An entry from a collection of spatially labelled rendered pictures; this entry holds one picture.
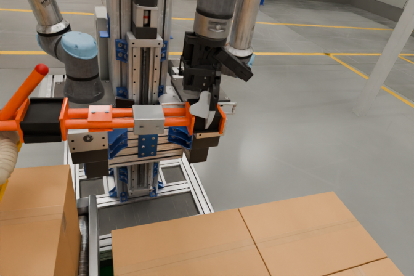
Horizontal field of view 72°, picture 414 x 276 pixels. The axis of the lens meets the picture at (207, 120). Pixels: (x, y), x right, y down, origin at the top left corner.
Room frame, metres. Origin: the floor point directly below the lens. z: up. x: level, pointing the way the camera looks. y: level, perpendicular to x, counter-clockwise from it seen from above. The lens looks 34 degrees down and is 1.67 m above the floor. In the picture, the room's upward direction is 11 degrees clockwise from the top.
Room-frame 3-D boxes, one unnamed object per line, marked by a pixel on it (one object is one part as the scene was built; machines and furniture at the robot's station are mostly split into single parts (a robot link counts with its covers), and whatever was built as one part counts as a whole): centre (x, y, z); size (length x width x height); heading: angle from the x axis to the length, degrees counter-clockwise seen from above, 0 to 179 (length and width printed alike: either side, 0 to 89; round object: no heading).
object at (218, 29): (0.59, 0.02, 1.50); 0.08 x 0.08 x 0.05
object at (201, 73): (0.59, 0.03, 1.42); 0.09 x 0.08 x 0.12; 110
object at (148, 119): (0.55, 0.14, 1.27); 0.07 x 0.07 x 0.04; 21
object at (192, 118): (0.59, 0.01, 1.27); 0.08 x 0.07 x 0.05; 111
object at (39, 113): (0.47, 0.34, 1.28); 0.10 x 0.08 x 0.06; 21
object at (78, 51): (0.97, 0.51, 1.20); 0.13 x 0.12 x 0.14; 58
